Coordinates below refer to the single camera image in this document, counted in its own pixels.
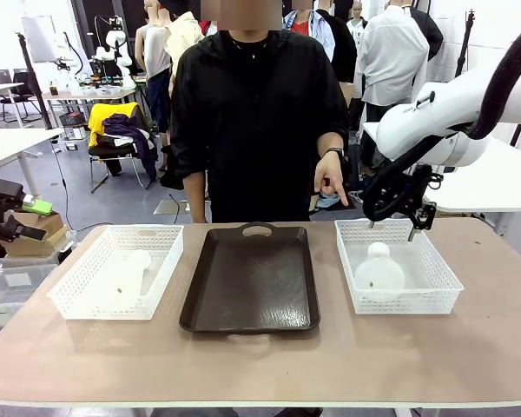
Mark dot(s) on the black wrist watch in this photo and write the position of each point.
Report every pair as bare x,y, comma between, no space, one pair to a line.
335,152

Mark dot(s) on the black crate with red item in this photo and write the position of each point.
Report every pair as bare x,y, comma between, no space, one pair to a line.
74,123

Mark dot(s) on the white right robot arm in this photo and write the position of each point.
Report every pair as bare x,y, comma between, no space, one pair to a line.
438,117

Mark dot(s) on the metal floor outlet plate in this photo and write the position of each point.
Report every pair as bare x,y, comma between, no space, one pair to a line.
171,207

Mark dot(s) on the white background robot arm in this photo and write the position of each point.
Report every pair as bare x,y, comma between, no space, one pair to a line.
115,43

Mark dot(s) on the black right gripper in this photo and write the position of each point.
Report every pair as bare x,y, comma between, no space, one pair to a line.
410,187

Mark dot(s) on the clear plastic storage bin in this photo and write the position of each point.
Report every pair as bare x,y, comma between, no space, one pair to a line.
13,282

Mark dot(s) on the white desk with round leg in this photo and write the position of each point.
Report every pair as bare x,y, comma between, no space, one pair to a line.
13,143

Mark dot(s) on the black office chair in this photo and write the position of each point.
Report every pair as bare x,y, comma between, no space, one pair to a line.
19,93

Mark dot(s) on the dark brown serving tray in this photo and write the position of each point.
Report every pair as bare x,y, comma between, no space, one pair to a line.
252,282

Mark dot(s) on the mannequin in white tank top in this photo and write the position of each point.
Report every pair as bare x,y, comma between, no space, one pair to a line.
154,56

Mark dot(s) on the brown cardboard box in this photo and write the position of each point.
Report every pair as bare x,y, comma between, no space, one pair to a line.
48,234

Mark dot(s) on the person's right forearm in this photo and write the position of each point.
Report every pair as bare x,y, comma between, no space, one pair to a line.
198,195

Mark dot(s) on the black metal chair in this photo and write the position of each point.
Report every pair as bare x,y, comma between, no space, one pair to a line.
113,156

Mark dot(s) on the pair of sneakers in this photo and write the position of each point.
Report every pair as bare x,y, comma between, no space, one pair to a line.
356,195

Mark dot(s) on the mannequin in blue shirt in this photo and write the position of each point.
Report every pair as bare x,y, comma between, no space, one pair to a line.
308,30

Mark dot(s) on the person's left hand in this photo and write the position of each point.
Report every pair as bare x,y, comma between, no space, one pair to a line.
330,174

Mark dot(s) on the mannequin in white dress shirt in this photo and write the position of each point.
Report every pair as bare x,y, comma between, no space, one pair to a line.
391,56

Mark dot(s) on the mannequin in black coat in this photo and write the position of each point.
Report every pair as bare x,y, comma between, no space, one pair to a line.
340,48

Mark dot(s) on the black slanted stand pole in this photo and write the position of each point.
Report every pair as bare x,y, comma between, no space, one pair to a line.
516,135

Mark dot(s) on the person's left forearm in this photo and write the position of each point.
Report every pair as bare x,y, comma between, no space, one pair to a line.
331,140

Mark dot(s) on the background workbench with tools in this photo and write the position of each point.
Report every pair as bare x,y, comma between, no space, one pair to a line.
89,91

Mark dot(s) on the mannequin in cream shirt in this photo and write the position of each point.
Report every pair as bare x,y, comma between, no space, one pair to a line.
184,39

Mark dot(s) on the white perforated plastic basket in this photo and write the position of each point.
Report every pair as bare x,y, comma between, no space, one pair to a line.
397,269
117,273

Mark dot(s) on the mannequin in black jacket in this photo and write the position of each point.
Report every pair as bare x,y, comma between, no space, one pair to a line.
430,32

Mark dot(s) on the dark purple garment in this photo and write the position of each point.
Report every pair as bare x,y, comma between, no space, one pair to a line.
130,130

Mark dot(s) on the black light stand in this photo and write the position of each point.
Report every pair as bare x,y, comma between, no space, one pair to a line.
32,82

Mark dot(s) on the translucent plastic conical flask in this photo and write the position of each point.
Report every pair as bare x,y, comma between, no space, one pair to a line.
132,273
380,271

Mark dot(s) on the person in black jacket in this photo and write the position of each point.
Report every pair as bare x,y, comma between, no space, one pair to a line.
256,130

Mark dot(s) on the white softbox panel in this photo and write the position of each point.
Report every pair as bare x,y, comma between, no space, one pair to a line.
39,39

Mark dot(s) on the black tripod stand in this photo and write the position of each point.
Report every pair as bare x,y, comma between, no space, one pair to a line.
465,43

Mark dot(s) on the yellow garment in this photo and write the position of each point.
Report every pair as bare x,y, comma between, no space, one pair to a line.
96,119

